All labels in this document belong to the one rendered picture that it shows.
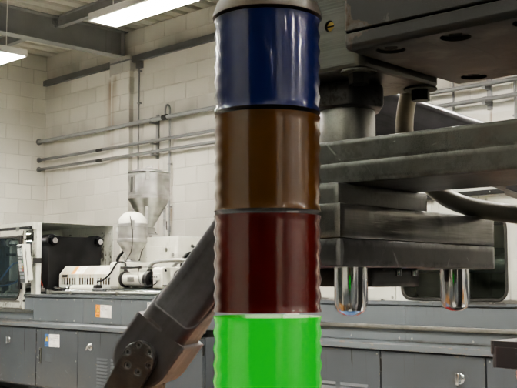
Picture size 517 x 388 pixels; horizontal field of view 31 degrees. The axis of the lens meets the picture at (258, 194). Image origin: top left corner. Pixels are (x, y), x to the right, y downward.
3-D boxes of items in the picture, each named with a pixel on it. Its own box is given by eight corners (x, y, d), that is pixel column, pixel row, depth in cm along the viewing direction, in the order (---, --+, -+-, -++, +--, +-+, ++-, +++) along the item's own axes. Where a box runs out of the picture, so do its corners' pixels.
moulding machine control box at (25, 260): (12, 283, 921) (13, 244, 925) (32, 282, 937) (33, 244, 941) (21, 283, 908) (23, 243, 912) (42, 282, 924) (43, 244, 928)
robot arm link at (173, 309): (168, 393, 101) (344, 146, 99) (146, 401, 95) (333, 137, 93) (125, 358, 103) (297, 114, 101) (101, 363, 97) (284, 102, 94)
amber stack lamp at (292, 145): (262, 216, 36) (262, 130, 36) (342, 212, 33) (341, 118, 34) (191, 211, 33) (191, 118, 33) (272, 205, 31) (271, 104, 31)
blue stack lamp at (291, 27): (262, 126, 36) (262, 41, 37) (341, 115, 34) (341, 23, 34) (191, 113, 33) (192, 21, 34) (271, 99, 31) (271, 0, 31)
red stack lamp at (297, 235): (262, 309, 36) (262, 221, 36) (343, 311, 33) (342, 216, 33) (190, 311, 33) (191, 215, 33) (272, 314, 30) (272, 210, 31)
